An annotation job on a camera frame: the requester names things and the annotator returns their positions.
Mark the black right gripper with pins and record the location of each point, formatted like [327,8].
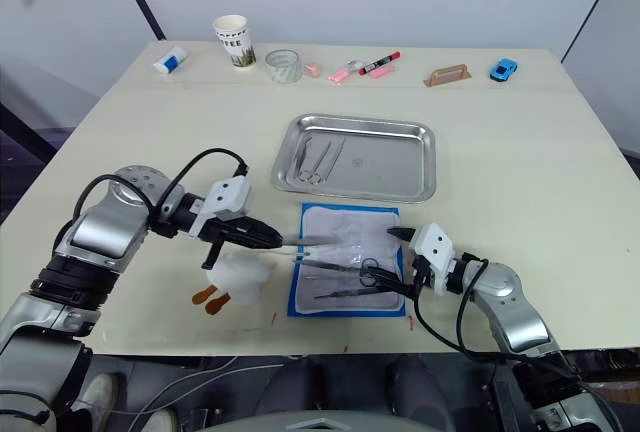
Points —
[419,274]

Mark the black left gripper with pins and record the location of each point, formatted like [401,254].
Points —
[225,234]

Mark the silver metal tweezers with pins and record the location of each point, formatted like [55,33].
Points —
[334,154]
[310,240]

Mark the blue surgical instrument pack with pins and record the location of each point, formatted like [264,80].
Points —
[345,232]

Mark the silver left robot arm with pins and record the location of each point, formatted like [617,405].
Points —
[100,232]

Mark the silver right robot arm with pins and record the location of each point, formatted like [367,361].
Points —
[520,322]

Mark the silver surgical scissors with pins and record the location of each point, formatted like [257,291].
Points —
[316,167]

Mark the rectangular metal tray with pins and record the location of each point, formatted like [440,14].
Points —
[380,167]

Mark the white duck toy orange feet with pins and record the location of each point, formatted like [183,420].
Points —
[237,279]

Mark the clear tape roll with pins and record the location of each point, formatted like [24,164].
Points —
[283,66]

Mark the small pink eraser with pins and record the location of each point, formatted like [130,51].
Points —
[312,70]

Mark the pink plastic clip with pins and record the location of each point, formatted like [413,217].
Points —
[341,74]

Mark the grey robot torso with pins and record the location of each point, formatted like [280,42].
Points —
[320,425]

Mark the printed paper coffee cup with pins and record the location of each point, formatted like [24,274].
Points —
[235,44]

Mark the red black marker pen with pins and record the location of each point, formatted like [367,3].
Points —
[380,63]

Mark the white blue glue tube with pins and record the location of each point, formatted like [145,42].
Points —
[170,60]

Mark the white shoe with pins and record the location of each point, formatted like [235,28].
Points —
[159,421]
[100,394]

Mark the blue toy car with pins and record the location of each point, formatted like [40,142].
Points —
[503,69]

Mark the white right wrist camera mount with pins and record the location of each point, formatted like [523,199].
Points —
[434,247]

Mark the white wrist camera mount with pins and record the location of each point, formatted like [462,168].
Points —
[434,247]
[227,197]

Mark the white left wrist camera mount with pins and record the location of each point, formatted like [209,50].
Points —
[227,197]

